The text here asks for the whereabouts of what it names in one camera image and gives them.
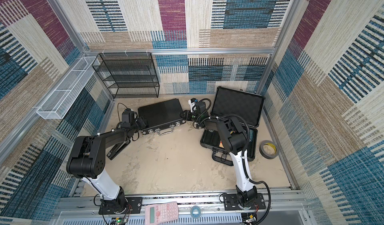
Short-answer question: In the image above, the pink calculator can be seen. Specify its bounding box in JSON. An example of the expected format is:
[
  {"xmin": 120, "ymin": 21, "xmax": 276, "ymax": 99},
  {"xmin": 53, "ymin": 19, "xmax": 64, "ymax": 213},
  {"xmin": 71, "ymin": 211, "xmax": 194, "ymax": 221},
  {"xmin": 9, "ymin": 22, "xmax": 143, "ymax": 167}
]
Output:
[{"xmin": 145, "ymin": 202, "xmax": 179, "ymax": 225}]

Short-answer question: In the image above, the grey poker case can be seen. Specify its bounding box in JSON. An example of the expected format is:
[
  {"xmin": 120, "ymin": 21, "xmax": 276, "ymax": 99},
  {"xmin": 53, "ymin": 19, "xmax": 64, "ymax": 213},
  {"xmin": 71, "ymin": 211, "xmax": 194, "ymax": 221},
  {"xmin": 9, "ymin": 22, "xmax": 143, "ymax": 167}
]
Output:
[{"xmin": 200, "ymin": 87, "xmax": 265, "ymax": 166}]

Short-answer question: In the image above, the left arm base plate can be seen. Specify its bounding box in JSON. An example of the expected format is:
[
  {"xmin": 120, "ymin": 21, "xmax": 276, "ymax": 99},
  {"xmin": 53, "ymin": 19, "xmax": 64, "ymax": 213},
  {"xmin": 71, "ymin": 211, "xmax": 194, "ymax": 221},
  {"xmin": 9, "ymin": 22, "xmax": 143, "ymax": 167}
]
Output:
[{"xmin": 99, "ymin": 197, "xmax": 143, "ymax": 215}]

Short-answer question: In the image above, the grey yellow tape roll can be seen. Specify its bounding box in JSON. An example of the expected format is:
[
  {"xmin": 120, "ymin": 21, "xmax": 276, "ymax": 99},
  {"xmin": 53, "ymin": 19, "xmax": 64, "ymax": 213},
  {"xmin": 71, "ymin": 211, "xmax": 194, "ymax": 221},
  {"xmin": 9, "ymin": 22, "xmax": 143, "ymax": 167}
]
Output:
[{"xmin": 259, "ymin": 140, "xmax": 280, "ymax": 160}]

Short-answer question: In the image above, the black poker case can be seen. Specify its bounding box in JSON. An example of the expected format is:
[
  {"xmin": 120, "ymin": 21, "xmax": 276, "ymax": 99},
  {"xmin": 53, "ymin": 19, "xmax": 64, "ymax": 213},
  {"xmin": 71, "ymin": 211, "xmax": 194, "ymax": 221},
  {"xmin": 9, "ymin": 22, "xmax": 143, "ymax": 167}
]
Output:
[{"xmin": 138, "ymin": 98, "xmax": 186, "ymax": 136}]

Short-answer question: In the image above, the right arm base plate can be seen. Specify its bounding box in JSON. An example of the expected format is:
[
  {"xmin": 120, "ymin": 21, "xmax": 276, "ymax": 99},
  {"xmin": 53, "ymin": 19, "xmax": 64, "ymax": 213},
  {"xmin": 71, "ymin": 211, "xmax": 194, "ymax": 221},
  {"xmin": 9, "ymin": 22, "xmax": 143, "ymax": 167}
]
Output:
[{"xmin": 219, "ymin": 193, "xmax": 267, "ymax": 211}]

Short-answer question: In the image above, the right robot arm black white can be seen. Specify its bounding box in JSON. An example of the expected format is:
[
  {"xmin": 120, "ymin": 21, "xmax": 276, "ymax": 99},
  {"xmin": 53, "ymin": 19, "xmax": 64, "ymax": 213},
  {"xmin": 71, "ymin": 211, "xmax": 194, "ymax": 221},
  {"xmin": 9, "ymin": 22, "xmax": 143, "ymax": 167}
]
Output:
[{"xmin": 183, "ymin": 98, "xmax": 271, "ymax": 209}]

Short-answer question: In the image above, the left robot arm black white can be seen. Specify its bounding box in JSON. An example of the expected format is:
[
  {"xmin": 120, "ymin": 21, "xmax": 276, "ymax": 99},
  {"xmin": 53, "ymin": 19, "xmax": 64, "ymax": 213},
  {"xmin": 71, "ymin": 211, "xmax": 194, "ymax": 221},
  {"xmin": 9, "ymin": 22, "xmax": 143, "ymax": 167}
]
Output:
[{"xmin": 66, "ymin": 109, "xmax": 148, "ymax": 214}]

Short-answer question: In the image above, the white wire mesh basket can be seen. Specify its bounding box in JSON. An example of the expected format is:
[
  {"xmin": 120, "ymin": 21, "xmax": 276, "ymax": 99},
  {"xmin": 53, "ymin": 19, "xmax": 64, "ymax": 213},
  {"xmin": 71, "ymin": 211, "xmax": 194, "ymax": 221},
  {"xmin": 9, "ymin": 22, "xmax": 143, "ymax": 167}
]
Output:
[{"xmin": 37, "ymin": 57, "xmax": 96, "ymax": 120}]

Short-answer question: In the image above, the blue tape roll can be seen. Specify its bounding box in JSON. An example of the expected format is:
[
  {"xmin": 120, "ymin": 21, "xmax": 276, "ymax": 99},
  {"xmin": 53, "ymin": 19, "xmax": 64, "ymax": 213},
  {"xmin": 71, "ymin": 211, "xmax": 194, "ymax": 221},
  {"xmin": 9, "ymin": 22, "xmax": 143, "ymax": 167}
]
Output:
[{"xmin": 190, "ymin": 205, "xmax": 202, "ymax": 220}]

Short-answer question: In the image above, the black wire mesh shelf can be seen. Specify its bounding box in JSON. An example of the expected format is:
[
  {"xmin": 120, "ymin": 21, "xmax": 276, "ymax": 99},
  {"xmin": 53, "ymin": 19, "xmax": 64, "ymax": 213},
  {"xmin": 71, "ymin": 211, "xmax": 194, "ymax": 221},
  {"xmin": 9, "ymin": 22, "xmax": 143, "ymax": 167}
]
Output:
[{"xmin": 92, "ymin": 52, "xmax": 160, "ymax": 99}]

